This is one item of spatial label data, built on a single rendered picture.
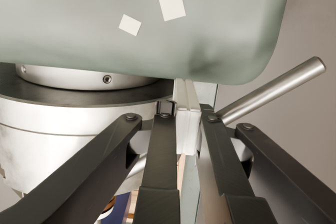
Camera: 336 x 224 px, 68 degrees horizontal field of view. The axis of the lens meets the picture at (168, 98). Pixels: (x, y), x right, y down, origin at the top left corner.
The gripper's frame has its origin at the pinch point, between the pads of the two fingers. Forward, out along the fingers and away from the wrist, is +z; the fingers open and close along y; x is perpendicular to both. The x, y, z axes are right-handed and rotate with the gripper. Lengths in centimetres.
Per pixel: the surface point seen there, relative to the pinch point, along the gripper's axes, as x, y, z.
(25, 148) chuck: -9.3, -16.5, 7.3
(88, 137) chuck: -7.2, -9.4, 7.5
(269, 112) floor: -48, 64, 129
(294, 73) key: 3.7, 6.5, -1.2
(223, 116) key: 0.1, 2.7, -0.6
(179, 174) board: -35, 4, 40
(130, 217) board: -52, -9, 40
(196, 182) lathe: -65, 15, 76
